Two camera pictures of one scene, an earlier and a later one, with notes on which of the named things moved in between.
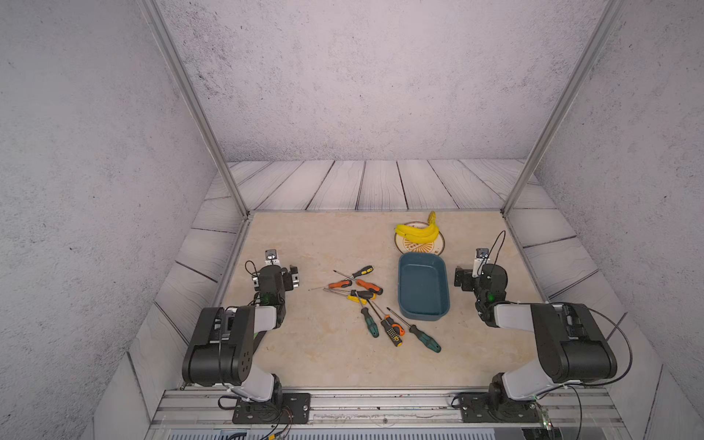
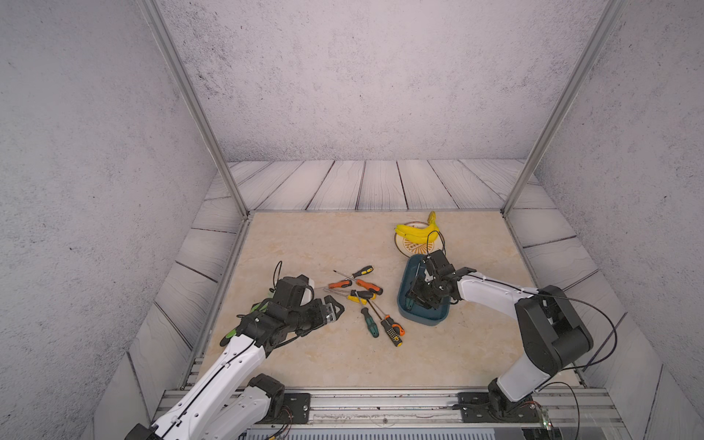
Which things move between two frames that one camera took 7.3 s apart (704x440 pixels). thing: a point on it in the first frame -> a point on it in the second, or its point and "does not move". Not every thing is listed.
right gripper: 467,279 -> 432,303
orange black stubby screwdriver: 400,329 does not move
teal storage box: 423,285 does not move
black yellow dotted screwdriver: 390,331 does not move
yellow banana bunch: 423,235 does not move
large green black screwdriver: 423,337 -> 410,301
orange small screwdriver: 336,285 does not move
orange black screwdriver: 369,286 does not move
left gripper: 288,281 -> 320,319
